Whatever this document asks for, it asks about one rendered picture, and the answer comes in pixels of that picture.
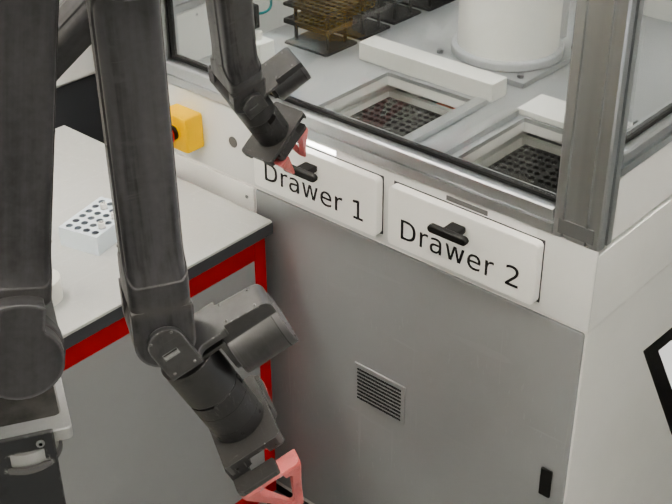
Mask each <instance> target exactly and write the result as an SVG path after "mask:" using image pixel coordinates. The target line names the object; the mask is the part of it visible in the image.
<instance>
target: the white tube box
mask: <svg viewBox="0 0 672 504"><path fill-rule="evenodd" d="M103 201H104V202H106V203H107V210H101V208H100V203H101V202H103ZM112 211H113V207H112V199H108V198H105V197H99V198H98V199H96V200H95V201H94V202H92V203H91V204H89V205H88V206H87V207H85V208H84V209H82V210H81V211H80V212H78V213H77V214H76V215H74V216H73V217H71V218H70V219H69V220H67V221H66V222H64V223H63V224H62V225H60V226H59V227H58V229H59V236H60V242H61V245H62V246H66V247H69V248H73V249H76V250H79V251H83V252H86V253H90V254H93V255H97V256H100V255H101V254H102V253H104V252H105V251H106V250H107V249H109V248H110V247H111V246H113V245H114V244H115V243H116V242H117V238H116V230H115V223H114V220H112V218H111V212H112ZM101 220H102V221H104V222H105V229H102V230H100V229H99V228H98V221H101Z"/></svg>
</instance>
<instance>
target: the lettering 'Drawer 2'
mask: <svg viewBox="0 0 672 504"><path fill-rule="evenodd" d="M403 223H406V224H408V225H409V226H410V227H411V228H412V230H413V237H412V238H411V239H407V238H404V237H403ZM415 236H416V232H415V229H414V227H413V225H411V224H410V223H409V222H407V221H404V220H402V219H401V239H403V240H406V241H409V242H412V241H414V240H415ZM423 236H426V237H427V238H428V235H427V234H423V235H422V233H421V232H420V245H419V246H420V247H422V238H423ZM431 240H436V241H437V242H438V243H439V245H437V244H434V243H432V244H430V250H431V251H432V252H433V253H435V254H437V253H439V255H440V256H441V242H440V241H439V240H438V239H436V238H433V237H431ZM432 246H436V247H439V250H438V251H437V252H436V251H434V250H433V249H432ZM446 248H447V253H448V259H450V260H452V257H453V254H454V251H455V254H456V260H457V263H459V264H460V262H461V259H462V256H463V254H464V250H462V251H461V254H460V257H459V259H458V253H457V248H456V247H453V250H452V253H451V255H450V252H449V246H448V244H447V243H446ZM471 257H475V258H476V259H477V260H478V263H477V262H475V261H473V260H470V258H471ZM470 262H472V263H475V264H477V265H479V266H480V259H479V258H478V257H477V256H476V255H474V254H470V255H469V256H468V258H467V263H468V266H469V267H470V268H471V269H472V270H474V271H478V272H479V270H480V269H475V268H473V267H472V266H471V265H470ZM489 264H492V265H493V266H494V263H493V262H488V261H487V260H485V272H484V275H486V276H487V267H488V265H489ZM506 267H510V268H513V269H514V270H515V272H516V274H515V276H514V277H512V278H510V279H508V280H506V281H505V284H507V285H510V286H512V287H514V288H516V289H517V288H518V286H515V285H513V284H511V283H509V282H510V281H512V280H514V279H516V278H517V277H518V275H519V272H518V270H517V268H515V267H514V266H512V265H506Z"/></svg>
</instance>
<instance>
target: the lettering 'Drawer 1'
mask: <svg viewBox="0 0 672 504"><path fill-rule="evenodd" d="M264 167H265V180H267V181H270V182H276V180H277V172H276V169H275V168H274V166H271V167H272V168H273V170H274V172H275V178H274V180H270V179H268V178H267V165H266V164H265V163H264ZM290 179H292V180H294V181H296V183H297V184H294V183H290V184H289V188H290V190H291V191H292V192H297V194H299V184H298V181H297V180H296V179H295V178H292V177H290ZM291 185H294V186H297V189H296V190H293V189H292V188H291ZM302 185H303V189H304V194H305V197H307V198H308V194H309V189H310V192H311V196H312V200H314V201H315V198H316V193H317V189H318V188H315V192H314V197H313V193H312V188H311V185H308V189H307V194H306V189H305V185H304V182H302ZM324 193H325V194H327V195H328V196H329V199H328V198H326V197H323V194H324ZM320 199H321V202H322V203H323V205H325V206H327V207H331V205H327V204H325V203H324V202H323V199H326V200H328V201H330V202H331V196H330V195H329V193H327V192H325V191H323V192H321V194H320ZM353 202H354V203H357V217H356V216H353V218H355V219H357V220H360V221H362V222H363V219H360V218H359V201H357V200H353Z"/></svg>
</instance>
